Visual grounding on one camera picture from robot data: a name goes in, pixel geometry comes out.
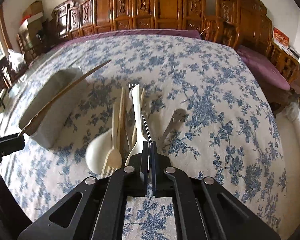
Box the cream plastic fork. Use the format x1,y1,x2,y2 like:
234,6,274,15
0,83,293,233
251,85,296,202
101,102,122,178

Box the brown wooden chopstick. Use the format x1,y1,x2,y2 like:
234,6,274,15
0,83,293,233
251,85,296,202
19,60,111,137

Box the white ceramic soup spoon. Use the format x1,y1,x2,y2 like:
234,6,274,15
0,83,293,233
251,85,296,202
85,129,113,175

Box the steel dinner fork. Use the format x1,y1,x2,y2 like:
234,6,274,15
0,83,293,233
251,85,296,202
129,82,151,146

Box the cream chopstick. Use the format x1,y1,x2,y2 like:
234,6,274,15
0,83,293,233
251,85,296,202
132,85,145,146
117,87,126,151

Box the grey rectangular utensil tray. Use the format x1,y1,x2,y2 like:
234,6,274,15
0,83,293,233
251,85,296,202
19,67,88,149

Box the blue floral tablecloth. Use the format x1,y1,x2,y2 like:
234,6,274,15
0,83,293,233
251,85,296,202
0,35,300,239

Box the white plastic bag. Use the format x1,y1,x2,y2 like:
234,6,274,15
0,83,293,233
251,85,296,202
8,49,27,73

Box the stacked cardboard boxes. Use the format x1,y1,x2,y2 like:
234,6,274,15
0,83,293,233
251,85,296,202
19,0,44,33

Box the purple bench cushion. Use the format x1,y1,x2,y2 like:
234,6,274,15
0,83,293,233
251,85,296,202
237,46,290,90

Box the wooden armchair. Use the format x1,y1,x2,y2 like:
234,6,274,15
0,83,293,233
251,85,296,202
200,16,242,50

